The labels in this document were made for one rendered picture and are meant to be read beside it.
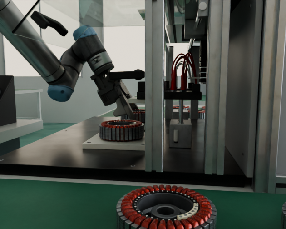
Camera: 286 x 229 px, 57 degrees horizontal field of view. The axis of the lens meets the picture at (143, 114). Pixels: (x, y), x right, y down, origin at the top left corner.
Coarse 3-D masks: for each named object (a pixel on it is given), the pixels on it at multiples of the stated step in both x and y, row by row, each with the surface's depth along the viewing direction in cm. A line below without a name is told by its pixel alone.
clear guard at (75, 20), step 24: (48, 0) 46; (72, 0) 46; (96, 0) 46; (120, 0) 46; (144, 0) 46; (168, 0) 46; (192, 0) 46; (24, 24) 47; (48, 24) 53; (72, 24) 61; (96, 24) 65; (120, 24) 65; (144, 24) 65; (168, 24) 65
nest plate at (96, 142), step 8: (96, 136) 67; (144, 136) 67; (88, 144) 60; (96, 144) 59; (104, 144) 59; (112, 144) 59; (120, 144) 59; (128, 144) 59; (136, 144) 59; (144, 144) 59
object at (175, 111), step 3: (174, 111) 84; (177, 111) 84; (183, 111) 84; (186, 111) 84; (174, 114) 84; (177, 114) 84; (183, 114) 84; (186, 114) 83; (174, 117) 84; (177, 117) 84; (183, 117) 84; (186, 117) 84
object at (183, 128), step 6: (174, 120) 66; (186, 120) 66; (174, 126) 60; (180, 126) 60; (186, 126) 60; (180, 132) 60; (186, 132) 60; (180, 138) 60; (186, 138) 60; (174, 144) 61; (180, 144) 60; (186, 144) 60
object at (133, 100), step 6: (138, 84) 60; (144, 84) 60; (138, 90) 61; (144, 90) 60; (168, 90) 60; (180, 90) 60; (138, 96) 61; (144, 96) 60; (168, 96) 60; (174, 96) 59; (180, 96) 59; (186, 96) 59; (192, 96) 59; (198, 96) 59; (132, 102) 61; (138, 102) 61; (144, 102) 61; (180, 102) 60; (180, 108) 60; (180, 114) 61; (180, 120) 61
